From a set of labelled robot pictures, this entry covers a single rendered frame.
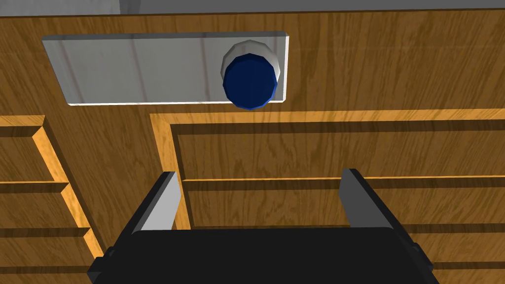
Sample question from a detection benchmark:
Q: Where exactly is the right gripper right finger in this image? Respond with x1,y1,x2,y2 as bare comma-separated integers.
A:
339,168,404,238

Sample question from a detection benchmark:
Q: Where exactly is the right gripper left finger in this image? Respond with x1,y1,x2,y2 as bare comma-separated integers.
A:
125,171,182,237

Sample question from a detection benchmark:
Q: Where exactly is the grey metal knob plate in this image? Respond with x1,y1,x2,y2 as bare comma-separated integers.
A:
41,31,290,107

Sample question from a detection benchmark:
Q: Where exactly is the blue and white door knob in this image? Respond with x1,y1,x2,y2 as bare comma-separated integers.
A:
220,39,281,110

